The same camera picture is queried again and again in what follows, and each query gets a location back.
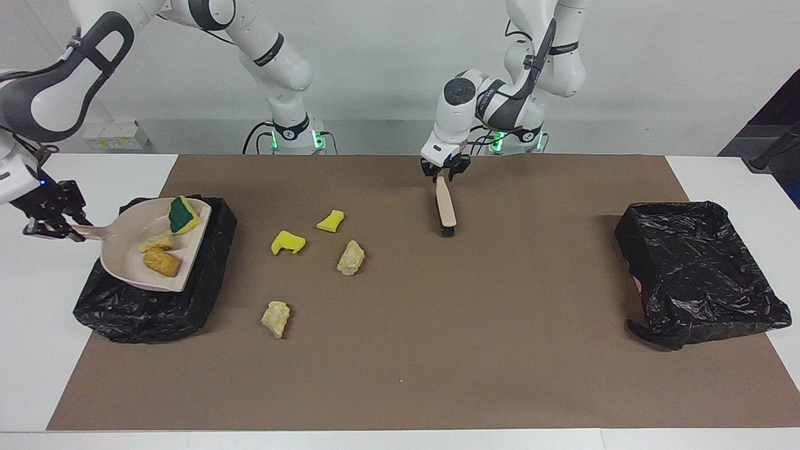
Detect beige plastic dustpan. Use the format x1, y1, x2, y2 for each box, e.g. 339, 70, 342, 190
69, 197, 212, 293

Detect orange sponge block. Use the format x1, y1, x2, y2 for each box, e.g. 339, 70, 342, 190
143, 247, 183, 278

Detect small beige sponge chunk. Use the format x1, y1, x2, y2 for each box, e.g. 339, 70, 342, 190
138, 231, 174, 253

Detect black clamp stand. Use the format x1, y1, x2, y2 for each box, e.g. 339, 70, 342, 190
742, 122, 800, 173

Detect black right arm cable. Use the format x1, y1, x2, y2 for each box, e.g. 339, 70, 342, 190
0, 128, 60, 164

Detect notched yellow sponge piece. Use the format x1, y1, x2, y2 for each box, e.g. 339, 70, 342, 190
271, 231, 307, 256

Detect brown table mat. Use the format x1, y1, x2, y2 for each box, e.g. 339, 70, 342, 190
47, 154, 800, 431

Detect yellow and green sponge piece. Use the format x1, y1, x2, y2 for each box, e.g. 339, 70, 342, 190
168, 196, 201, 236

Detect white power strip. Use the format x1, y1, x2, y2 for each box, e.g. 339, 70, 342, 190
82, 121, 151, 150

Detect bin lined with black bag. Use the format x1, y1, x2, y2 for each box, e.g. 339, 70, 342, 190
73, 194, 238, 344
614, 201, 792, 351

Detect dark blue panel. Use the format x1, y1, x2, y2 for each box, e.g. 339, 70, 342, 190
717, 67, 800, 208

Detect beige hand brush black bristles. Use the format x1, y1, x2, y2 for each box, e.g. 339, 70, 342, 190
434, 176, 458, 238

